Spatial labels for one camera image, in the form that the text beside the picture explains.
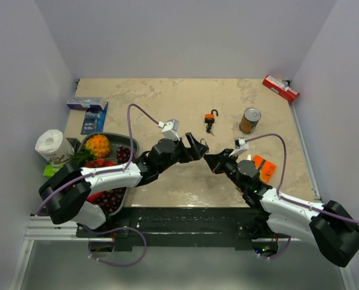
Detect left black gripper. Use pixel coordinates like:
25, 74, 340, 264
158, 133, 209, 174

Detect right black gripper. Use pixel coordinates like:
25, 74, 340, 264
203, 149, 247, 192

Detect orange black padlock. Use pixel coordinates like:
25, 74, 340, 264
204, 109, 219, 124

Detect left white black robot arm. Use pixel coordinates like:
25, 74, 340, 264
39, 132, 209, 237

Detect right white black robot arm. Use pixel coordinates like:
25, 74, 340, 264
204, 149, 359, 267

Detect orange blister pack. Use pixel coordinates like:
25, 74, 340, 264
253, 155, 276, 184

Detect tin can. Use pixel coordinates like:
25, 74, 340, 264
239, 108, 261, 134

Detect red cardboard box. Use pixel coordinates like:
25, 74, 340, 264
262, 75, 300, 103

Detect purple grapes bunch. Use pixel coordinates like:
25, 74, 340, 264
88, 146, 131, 214

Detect grey fruit tray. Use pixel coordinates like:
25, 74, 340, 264
75, 133, 139, 216

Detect small peach fruits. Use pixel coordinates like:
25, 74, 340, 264
85, 159, 117, 168

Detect orange flower pineapple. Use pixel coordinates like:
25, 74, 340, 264
68, 134, 111, 166

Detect blue blister pack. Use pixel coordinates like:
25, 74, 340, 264
80, 102, 108, 135

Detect blue white box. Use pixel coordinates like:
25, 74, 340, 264
66, 97, 106, 111

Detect paper towel roll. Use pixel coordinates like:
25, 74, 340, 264
34, 129, 74, 167

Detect green box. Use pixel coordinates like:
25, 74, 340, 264
43, 164, 63, 178

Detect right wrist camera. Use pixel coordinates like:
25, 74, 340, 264
229, 137, 249, 157

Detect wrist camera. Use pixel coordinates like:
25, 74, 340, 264
229, 137, 249, 157
158, 119, 180, 141

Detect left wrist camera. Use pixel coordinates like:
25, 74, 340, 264
158, 119, 180, 141

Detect aluminium rail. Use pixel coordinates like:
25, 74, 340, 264
24, 216, 112, 242

